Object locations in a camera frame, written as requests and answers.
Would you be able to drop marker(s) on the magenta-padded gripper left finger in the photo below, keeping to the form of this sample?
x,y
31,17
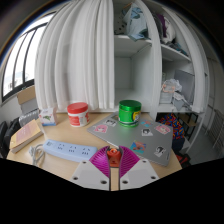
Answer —
x,y
95,168

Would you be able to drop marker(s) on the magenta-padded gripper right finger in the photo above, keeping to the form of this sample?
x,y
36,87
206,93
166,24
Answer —
x,y
133,168

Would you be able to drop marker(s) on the orange charger block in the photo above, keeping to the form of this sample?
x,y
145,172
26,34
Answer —
x,y
113,156

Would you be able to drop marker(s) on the light blue power strip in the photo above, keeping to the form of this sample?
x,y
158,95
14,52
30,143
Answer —
x,y
68,150

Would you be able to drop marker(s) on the silver laptop with stickers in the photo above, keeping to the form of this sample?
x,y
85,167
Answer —
x,y
126,136

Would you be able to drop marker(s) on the green round tin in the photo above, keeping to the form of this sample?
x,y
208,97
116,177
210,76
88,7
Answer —
x,y
129,114

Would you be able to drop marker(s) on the white jar with red lid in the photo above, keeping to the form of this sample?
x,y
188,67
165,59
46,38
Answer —
x,y
78,115

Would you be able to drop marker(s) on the multicoloured patterned bag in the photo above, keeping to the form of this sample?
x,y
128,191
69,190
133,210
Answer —
x,y
173,125

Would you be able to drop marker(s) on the small white printed box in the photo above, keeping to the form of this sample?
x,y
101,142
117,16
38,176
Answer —
x,y
48,116

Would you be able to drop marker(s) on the black metal rack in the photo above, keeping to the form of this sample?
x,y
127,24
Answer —
x,y
191,121

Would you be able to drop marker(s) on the yellow and pink book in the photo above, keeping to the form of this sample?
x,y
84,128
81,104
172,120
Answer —
x,y
26,135

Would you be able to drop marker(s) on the white radiator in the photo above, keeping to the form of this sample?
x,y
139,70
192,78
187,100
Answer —
x,y
29,117

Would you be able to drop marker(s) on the grey flat box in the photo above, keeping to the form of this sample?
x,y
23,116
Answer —
x,y
29,106

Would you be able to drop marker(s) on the black bag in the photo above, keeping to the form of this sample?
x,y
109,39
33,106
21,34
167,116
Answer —
x,y
7,136

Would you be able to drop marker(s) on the white shelf unit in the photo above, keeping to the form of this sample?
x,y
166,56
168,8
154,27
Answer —
x,y
140,70

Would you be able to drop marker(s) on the brown cardboard box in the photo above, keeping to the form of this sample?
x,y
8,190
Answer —
x,y
26,94

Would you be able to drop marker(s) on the white curtain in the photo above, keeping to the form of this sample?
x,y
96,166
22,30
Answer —
x,y
76,56

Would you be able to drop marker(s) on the dark-framed window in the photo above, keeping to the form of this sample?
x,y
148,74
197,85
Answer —
x,y
20,63

